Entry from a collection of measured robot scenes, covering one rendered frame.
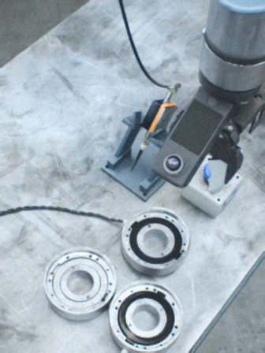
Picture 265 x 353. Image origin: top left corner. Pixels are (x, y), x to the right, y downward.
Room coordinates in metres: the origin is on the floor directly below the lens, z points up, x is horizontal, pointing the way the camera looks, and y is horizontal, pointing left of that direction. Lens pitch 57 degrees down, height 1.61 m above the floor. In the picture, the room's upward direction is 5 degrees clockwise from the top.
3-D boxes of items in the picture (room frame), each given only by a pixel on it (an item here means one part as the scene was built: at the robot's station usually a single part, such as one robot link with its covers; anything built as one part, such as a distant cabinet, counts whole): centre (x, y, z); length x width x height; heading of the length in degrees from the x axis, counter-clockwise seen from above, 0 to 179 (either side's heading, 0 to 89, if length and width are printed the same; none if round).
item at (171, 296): (0.28, -0.04, 0.82); 0.10 x 0.10 x 0.04
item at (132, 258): (0.41, -0.04, 0.82); 0.10 x 0.10 x 0.04
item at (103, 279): (0.33, 0.06, 0.82); 0.08 x 0.08 x 0.02
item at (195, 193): (0.52, -0.13, 0.82); 0.08 x 0.07 x 0.05; 146
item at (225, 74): (0.45, -0.10, 1.18); 0.08 x 0.08 x 0.05
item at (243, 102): (0.46, -0.10, 1.10); 0.09 x 0.08 x 0.12; 146
